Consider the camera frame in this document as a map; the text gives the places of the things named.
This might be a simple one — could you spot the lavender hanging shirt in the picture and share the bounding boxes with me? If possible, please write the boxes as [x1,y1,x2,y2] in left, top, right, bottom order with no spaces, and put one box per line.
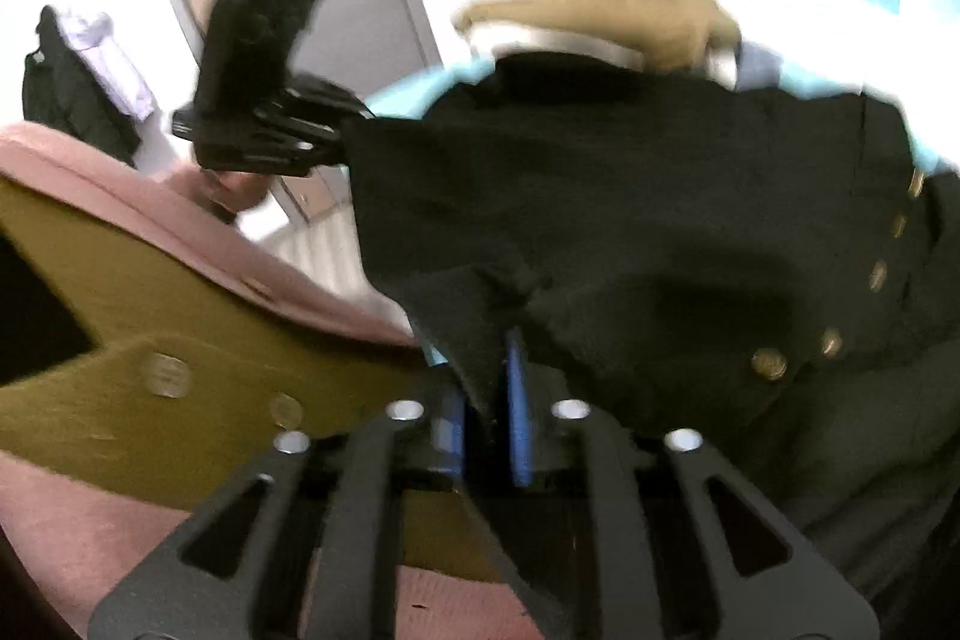
[61,12,157,122]

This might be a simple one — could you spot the black jacket with gold buttons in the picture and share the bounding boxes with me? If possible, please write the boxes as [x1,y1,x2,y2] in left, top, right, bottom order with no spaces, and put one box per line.
[339,51,960,618]

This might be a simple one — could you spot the person's left hand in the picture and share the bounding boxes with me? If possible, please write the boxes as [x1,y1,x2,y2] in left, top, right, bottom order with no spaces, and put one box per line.
[199,166,267,225]

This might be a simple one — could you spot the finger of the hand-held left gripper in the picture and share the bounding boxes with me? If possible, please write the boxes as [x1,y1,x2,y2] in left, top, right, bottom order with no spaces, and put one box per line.
[289,72,377,161]

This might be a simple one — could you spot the teal patterned blanket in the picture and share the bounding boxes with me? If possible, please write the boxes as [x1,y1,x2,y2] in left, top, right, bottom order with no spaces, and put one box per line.
[366,56,942,365]

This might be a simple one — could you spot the dark hanging clothes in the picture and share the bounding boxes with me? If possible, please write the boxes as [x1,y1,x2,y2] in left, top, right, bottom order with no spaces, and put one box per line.
[21,5,145,165]

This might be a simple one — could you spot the person's pink and olive clothing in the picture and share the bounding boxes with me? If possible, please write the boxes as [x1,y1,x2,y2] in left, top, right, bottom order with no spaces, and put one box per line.
[0,160,556,640]

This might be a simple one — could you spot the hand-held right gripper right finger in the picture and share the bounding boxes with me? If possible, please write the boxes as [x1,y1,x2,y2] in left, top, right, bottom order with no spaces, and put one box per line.
[502,329,880,640]

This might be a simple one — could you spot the white garment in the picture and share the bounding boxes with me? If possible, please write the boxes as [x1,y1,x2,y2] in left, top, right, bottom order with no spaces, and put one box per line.
[463,20,647,73]

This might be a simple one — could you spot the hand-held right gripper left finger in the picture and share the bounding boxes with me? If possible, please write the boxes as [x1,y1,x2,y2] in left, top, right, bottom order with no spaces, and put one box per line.
[88,383,467,640]

